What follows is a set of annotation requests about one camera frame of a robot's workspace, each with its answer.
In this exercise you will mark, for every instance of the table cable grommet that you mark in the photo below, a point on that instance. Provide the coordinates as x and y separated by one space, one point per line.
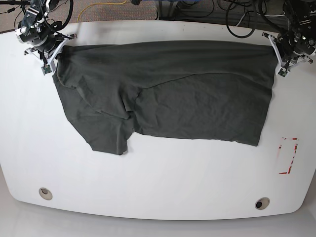
262 203
45 194

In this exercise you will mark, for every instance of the wrist camera on image-right arm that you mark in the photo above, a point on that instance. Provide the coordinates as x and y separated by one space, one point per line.
282 72

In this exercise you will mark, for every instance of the red tape rectangle marking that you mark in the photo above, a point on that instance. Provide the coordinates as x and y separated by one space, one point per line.
286 155

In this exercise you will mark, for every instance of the gripper body image-left arm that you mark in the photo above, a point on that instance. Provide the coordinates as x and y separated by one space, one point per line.
43 49

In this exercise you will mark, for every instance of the left table cable grommet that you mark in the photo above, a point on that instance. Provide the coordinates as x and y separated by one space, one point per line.
45 194

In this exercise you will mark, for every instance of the dark grey T-shirt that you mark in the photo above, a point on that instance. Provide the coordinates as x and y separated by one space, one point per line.
175 89

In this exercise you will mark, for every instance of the grey metal frame background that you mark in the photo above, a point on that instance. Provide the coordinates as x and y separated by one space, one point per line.
166 9

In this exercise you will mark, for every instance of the gripper body image-right arm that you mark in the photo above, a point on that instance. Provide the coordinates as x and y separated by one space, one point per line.
293 49

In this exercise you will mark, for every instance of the black tripod stand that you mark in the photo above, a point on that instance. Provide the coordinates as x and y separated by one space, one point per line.
10 14

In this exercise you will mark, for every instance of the right table cable grommet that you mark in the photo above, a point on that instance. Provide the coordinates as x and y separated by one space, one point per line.
262 203

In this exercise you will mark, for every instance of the wrist camera on image-left arm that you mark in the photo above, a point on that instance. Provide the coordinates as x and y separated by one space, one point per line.
48 68

